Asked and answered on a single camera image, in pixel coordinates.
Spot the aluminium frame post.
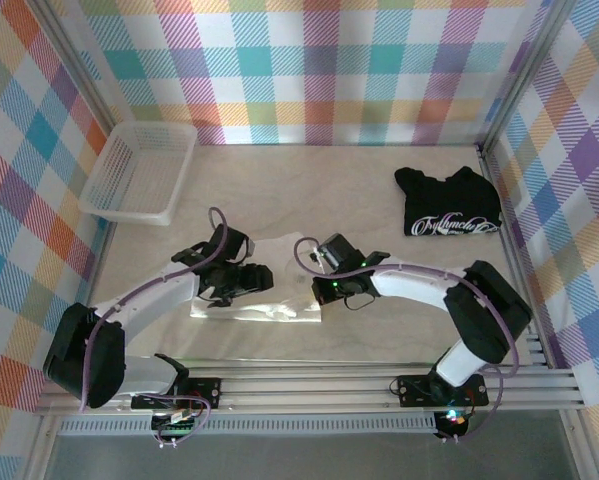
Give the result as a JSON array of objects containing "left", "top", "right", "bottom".
[
  {"left": 26, "top": 0, "right": 118, "bottom": 144},
  {"left": 478, "top": 0, "right": 578, "bottom": 154}
]

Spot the left control board with wires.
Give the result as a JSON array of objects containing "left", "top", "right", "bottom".
[{"left": 150, "top": 407, "right": 206, "bottom": 450}]

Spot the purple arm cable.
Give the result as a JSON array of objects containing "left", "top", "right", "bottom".
[
  {"left": 78, "top": 207, "right": 230, "bottom": 450},
  {"left": 292, "top": 237, "right": 520, "bottom": 444}
]

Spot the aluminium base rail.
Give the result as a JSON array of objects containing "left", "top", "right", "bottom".
[{"left": 32, "top": 357, "right": 586, "bottom": 417}]

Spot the right control board with lights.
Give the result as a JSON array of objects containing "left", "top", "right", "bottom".
[{"left": 436, "top": 407, "right": 473, "bottom": 442}]

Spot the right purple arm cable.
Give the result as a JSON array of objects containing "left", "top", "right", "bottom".
[{"left": 292, "top": 237, "right": 520, "bottom": 444}]

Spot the white printed t-shirt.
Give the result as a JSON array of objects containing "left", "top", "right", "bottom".
[{"left": 188, "top": 229, "right": 326, "bottom": 325}]

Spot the aluminium side rail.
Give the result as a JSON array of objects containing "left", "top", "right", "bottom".
[
  {"left": 73, "top": 219, "right": 113, "bottom": 311},
  {"left": 477, "top": 144, "right": 553, "bottom": 369}
]

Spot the white plastic mesh basket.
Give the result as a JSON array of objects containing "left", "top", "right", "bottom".
[{"left": 77, "top": 122, "right": 199, "bottom": 227}]

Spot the black t-shirt with white lettering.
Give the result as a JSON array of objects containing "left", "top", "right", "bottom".
[{"left": 393, "top": 166, "right": 504, "bottom": 239}]

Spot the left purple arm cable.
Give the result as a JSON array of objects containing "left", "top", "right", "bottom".
[{"left": 78, "top": 207, "right": 230, "bottom": 450}]

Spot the grey slotted cable duct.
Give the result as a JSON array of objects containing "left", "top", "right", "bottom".
[{"left": 57, "top": 418, "right": 439, "bottom": 437}]

